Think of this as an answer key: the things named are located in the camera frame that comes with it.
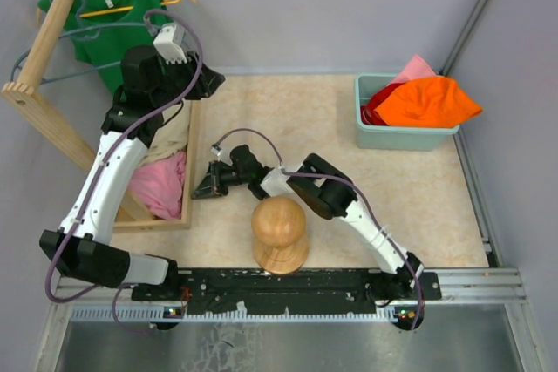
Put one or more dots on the pink garment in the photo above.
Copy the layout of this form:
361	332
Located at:
159	186

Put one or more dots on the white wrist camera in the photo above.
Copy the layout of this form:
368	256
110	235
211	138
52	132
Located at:
168	43
216	150

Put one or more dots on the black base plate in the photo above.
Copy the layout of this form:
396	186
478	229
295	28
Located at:
335	291

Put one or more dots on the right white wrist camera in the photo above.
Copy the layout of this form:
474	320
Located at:
216	150

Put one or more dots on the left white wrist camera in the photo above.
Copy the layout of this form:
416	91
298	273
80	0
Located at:
168	43

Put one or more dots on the light blue plastic bin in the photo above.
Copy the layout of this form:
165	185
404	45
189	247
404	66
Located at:
387	137

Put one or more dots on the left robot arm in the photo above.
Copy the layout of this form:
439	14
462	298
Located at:
80	247

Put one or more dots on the pink hat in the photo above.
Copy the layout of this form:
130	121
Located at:
416	68

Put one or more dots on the wooden clothes rack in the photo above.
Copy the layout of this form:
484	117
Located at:
24	95

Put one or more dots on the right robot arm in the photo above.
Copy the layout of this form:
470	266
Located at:
331	195

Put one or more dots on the green tank top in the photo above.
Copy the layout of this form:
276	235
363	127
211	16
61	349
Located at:
110	47

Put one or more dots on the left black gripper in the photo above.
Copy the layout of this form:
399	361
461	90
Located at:
207	84

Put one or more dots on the grey clothes hanger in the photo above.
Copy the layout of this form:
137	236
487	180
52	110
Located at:
91	33

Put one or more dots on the orange bucket hat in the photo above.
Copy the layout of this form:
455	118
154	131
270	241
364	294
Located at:
435	102

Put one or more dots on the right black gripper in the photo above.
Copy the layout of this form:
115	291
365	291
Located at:
211	186

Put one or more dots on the aluminium rail frame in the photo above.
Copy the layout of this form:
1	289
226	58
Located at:
460	286

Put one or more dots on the wooden hat stand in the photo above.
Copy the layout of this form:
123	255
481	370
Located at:
281	244

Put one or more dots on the beige garment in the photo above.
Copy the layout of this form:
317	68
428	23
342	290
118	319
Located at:
173	135

